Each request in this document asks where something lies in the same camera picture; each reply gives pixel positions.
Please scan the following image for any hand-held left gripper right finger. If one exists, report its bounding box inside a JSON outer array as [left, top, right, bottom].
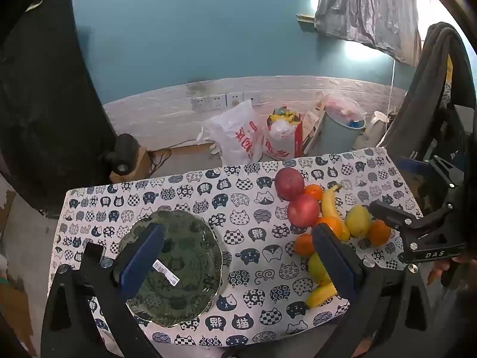
[[311, 223, 435, 358]]

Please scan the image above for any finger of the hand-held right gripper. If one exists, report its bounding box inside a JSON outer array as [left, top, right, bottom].
[[369, 199, 468, 265], [397, 157, 466, 209]]

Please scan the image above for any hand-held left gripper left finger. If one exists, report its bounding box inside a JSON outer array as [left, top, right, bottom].
[[41, 223, 166, 358]]

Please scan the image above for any medium orange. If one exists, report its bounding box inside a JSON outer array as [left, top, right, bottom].
[[294, 233, 317, 258], [367, 219, 392, 247]]

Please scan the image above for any green pear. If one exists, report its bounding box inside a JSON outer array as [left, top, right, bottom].
[[308, 252, 332, 285]]

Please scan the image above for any large orange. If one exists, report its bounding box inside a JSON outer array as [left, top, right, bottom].
[[317, 216, 343, 240]]

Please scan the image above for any yellow pear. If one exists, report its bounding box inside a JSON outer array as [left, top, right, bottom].
[[345, 205, 373, 238]]

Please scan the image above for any green patterned plate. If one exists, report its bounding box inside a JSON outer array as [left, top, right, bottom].
[[117, 210, 224, 327]]

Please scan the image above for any green-tipped yellow banana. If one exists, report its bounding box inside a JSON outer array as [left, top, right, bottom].
[[320, 183, 351, 242]]

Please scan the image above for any small red apple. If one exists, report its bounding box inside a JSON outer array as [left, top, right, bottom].
[[287, 194, 321, 228]]

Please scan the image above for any small tangerine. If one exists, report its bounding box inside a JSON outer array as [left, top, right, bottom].
[[304, 184, 323, 202]]

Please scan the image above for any large red apple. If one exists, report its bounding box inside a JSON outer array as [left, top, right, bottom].
[[275, 168, 305, 201]]

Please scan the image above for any person's right hand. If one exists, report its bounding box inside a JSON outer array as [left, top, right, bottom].
[[428, 257, 454, 288]]

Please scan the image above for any white kettle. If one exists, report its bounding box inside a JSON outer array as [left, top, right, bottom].
[[352, 111, 390, 150]]

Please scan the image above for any dark grey jacket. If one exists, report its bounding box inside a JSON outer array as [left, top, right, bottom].
[[382, 22, 468, 157]]

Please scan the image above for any light blue bin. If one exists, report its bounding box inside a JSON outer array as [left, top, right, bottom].
[[320, 112, 368, 153]]

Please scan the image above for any cat-print tablecloth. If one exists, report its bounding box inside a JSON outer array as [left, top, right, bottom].
[[48, 147, 425, 347]]

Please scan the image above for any pink plastic bag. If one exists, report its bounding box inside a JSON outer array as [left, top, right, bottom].
[[322, 89, 368, 127]]

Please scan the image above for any black round device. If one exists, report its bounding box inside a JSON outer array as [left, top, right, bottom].
[[97, 133, 144, 174]]

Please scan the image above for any red and white shopping bag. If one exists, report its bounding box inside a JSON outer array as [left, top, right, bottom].
[[264, 106, 304, 161]]

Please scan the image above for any white plastic bag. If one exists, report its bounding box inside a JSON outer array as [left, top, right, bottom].
[[197, 100, 265, 166]]

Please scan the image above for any grey curtain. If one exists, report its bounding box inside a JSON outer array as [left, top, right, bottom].
[[314, 0, 423, 68]]

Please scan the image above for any black panel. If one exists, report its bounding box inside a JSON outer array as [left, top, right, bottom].
[[0, 0, 118, 217]]

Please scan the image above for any white cord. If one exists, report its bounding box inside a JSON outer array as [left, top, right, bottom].
[[388, 60, 396, 116]]

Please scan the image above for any black cable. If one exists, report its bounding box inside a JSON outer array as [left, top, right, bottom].
[[147, 140, 209, 178]]

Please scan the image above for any wooden window rail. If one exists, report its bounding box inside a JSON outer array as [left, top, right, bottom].
[[296, 14, 317, 32]]

